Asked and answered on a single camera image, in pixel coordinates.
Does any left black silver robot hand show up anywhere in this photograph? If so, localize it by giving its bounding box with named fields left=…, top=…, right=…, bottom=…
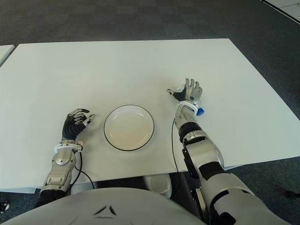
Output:
left=61, top=108, right=96, bottom=141

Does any black caster foot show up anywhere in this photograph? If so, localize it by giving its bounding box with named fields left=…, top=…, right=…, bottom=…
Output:
left=0, top=199, right=10, bottom=213

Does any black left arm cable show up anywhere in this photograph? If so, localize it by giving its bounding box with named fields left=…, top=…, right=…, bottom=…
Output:
left=70, top=150, right=97, bottom=189

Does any white floor panel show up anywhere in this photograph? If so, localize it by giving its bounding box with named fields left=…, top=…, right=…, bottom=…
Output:
left=259, top=0, right=300, bottom=24

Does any clear water bottle blue cap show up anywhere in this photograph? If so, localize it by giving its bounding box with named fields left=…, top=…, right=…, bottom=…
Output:
left=176, top=85, right=206, bottom=117

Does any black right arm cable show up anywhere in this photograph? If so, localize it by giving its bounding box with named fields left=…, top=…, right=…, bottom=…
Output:
left=172, top=117, right=181, bottom=174

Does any white plate with black rim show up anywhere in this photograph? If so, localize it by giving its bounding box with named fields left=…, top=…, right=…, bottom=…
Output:
left=104, top=105, right=155, bottom=151

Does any grey robot torso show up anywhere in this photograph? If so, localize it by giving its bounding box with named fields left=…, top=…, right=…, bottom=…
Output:
left=0, top=187, right=204, bottom=225

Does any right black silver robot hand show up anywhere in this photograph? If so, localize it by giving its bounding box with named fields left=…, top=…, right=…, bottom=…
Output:
left=166, top=78, right=203, bottom=104

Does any white robot hip joint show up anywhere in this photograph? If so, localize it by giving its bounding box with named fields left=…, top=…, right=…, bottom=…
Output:
left=144, top=174, right=173, bottom=199

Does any black robot support frame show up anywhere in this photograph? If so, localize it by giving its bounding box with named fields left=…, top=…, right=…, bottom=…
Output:
left=185, top=174, right=209, bottom=223

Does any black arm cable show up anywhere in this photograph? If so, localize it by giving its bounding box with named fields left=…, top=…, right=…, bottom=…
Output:
left=172, top=117, right=181, bottom=174
left=70, top=150, right=97, bottom=189

